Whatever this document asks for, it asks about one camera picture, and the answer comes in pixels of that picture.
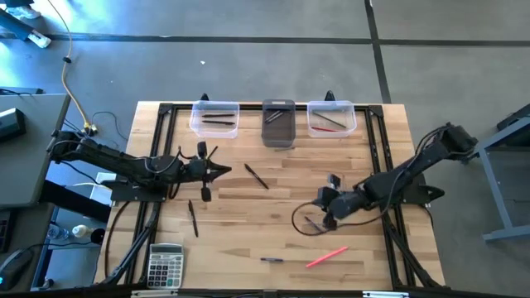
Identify green pencil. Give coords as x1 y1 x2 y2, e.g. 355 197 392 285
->
311 111 347 129

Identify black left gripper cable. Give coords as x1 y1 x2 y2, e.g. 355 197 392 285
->
167 145 199 199

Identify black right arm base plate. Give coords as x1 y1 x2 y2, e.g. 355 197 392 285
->
407 173 446 207

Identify clear water bottle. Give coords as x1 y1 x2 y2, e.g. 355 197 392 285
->
46 224 71 242

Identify black stand leg white foot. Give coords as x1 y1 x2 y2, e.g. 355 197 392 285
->
0 0 53 50

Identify yellow cable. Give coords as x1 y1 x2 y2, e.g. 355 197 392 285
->
46 0 99 136

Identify black aluminium table frame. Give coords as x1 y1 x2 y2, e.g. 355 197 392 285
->
99 101 446 291

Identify silver desk calculator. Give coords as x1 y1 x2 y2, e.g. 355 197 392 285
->
147 243 185 290

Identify grey translucent plastic bin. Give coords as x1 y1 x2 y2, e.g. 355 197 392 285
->
261 99 296 148

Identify silver metal bracket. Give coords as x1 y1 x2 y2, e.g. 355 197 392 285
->
131 290 180 298
362 290 410 298

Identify black desk beam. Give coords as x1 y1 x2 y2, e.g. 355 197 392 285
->
39 179 112 224

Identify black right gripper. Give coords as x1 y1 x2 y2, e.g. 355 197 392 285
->
316 173 365 231

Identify black keyboard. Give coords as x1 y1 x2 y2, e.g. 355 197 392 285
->
0 209 12 254

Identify coral pink pencil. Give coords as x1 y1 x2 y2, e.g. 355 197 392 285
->
306 246 349 269

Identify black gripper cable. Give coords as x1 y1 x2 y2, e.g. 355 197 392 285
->
167 145 199 199
291 200 394 238

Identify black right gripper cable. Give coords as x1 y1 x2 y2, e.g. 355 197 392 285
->
291 200 394 238

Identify grey side desk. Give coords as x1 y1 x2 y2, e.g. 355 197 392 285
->
0 93 71 208

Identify thin black floor cable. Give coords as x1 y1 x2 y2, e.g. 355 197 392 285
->
61 110 122 140

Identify small grey pen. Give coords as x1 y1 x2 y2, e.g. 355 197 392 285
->
304 215 324 234

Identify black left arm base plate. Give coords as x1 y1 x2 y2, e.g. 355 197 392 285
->
110 178 167 204

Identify grey metal desk frame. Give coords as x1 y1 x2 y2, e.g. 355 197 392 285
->
481 102 530 243

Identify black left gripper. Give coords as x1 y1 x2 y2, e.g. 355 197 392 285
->
181 141 232 203

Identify clear plastic bin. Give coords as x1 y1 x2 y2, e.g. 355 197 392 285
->
188 100 241 140
306 100 358 139

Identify white bottle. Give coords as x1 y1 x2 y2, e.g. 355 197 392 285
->
71 223 94 238

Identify black box device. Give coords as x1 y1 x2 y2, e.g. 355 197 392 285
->
0 108 27 144

